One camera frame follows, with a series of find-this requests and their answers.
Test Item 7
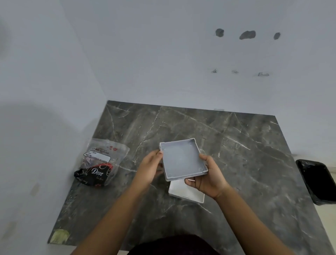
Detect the person's left hand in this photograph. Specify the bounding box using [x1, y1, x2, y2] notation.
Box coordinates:
[134, 150, 164, 188]

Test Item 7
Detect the person's right hand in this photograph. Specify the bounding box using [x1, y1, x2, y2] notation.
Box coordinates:
[184, 153, 231, 200]

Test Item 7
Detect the grey plastic box lid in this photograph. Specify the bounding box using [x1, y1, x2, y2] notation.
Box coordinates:
[159, 138, 209, 182]

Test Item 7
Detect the person's left forearm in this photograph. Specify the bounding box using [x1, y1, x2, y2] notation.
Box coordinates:
[69, 177, 151, 255]

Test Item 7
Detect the person's right forearm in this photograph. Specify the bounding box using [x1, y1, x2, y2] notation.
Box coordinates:
[215, 184, 297, 255]

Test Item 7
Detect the white plastic box base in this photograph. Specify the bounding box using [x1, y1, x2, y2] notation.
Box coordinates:
[168, 149, 205, 204]

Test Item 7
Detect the clear and black plastic bag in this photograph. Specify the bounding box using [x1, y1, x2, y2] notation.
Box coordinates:
[74, 138, 130, 187]

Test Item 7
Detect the person's dark maroon clothing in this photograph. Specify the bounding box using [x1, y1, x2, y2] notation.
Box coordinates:
[127, 235, 220, 255]

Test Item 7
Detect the black lined waste bin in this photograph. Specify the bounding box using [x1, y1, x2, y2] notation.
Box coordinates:
[296, 159, 336, 206]

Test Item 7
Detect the yellowish tape patch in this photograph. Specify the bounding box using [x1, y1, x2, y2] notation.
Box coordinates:
[49, 229, 70, 244]

